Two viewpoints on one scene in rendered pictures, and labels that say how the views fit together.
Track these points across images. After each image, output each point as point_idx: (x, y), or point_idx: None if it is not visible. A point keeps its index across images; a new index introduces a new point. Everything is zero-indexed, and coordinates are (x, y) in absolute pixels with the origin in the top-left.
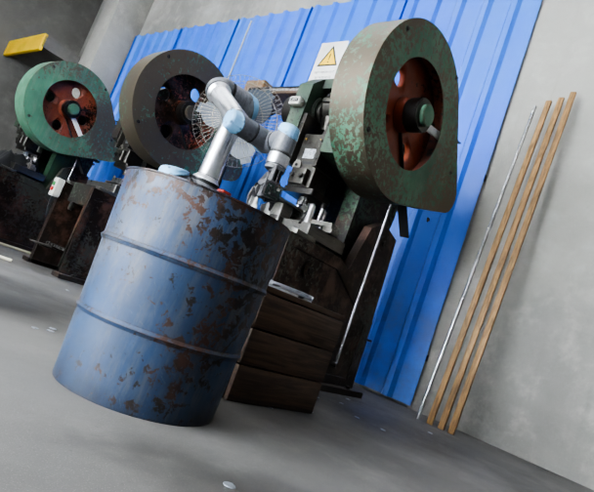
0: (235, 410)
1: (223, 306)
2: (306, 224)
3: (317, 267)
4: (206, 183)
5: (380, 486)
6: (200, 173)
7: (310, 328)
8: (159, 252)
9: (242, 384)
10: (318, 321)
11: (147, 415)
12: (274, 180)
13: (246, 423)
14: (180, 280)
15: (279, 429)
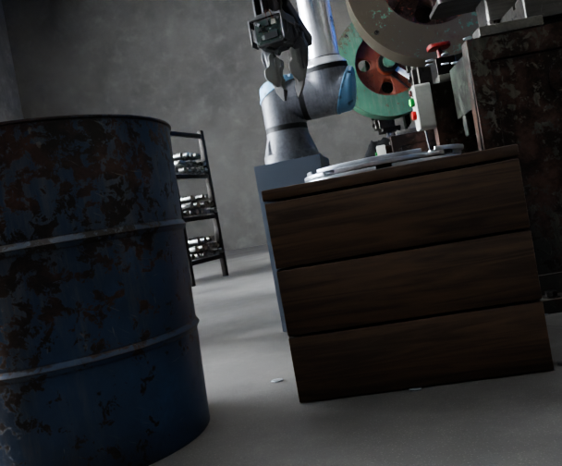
0: (276, 423)
1: None
2: (519, 2)
3: None
4: (315, 69)
5: None
6: (308, 62)
7: (421, 213)
8: None
9: (317, 367)
10: (436, 190)
11: None
12: (266, 11)
13: (236, 452)
14: None
15: (317, 447)
